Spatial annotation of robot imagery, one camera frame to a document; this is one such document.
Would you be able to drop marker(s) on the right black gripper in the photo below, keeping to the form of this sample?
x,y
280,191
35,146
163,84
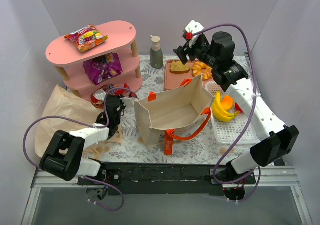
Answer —
x,y
189,51

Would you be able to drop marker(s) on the brown cracker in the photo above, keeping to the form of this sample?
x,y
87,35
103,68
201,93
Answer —
x,y
177,67

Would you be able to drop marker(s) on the croissant bread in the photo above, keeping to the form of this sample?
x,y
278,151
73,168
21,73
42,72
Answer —
x,y
200,68

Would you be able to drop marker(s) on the beige canvas tote bag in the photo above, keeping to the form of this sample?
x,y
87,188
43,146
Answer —
x,y
178,114

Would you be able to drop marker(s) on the orange fruit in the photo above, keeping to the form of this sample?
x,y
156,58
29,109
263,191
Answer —
x,y
227,103

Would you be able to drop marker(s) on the yellow banana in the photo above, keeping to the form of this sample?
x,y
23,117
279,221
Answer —
x,y
220,112

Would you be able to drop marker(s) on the purple snack packet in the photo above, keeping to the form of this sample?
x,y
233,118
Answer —
x,y
102,68

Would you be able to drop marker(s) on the snack packets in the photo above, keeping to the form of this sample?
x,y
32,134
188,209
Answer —
x,y
97,98

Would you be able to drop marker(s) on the orange Fox's candy bag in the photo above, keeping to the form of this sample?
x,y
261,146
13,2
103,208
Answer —
x,y
86,38

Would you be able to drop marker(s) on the orange plastic grocery bag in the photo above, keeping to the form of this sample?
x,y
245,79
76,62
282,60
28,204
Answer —
x,y
65,104

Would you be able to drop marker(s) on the red food item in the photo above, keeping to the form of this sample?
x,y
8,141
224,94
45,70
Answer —
x,y
238,109

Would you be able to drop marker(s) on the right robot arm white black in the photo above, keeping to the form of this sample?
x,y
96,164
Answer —
x,y
276,138

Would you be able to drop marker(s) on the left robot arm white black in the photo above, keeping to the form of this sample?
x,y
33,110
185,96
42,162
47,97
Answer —
x,y
63,157

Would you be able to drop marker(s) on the grey pump soap bottle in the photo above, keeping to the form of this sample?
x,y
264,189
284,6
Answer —
x,y
156,53

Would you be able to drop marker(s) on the floral table mat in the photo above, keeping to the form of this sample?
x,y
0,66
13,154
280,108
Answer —
x,y
203,149

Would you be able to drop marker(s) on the white plastic basket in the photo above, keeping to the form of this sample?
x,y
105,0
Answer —
x,y
227,132

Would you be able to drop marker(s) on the pink three-tier shelf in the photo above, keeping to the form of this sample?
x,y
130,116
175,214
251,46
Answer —
x,y
68,60

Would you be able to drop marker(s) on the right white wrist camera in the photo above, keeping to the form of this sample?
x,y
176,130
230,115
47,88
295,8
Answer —
x,y
191,32

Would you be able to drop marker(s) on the black mounting base rail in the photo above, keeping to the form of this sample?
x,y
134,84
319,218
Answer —
x,y
160,179

